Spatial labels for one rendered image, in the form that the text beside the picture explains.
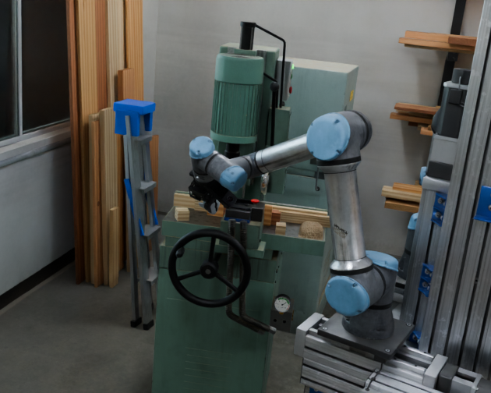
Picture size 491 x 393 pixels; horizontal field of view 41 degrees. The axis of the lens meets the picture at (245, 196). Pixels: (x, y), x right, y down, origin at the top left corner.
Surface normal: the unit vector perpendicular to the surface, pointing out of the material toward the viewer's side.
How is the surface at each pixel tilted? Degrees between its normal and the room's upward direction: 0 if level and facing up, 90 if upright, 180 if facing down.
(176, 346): 90
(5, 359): 0
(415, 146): 90
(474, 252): 90
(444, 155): 90
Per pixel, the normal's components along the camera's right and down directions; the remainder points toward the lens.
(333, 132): -0.61, 0.06
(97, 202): 0.95, 0.13
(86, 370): 0.09, -0.95
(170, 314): -0.13, 0.28
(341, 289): -0.56, 0.32
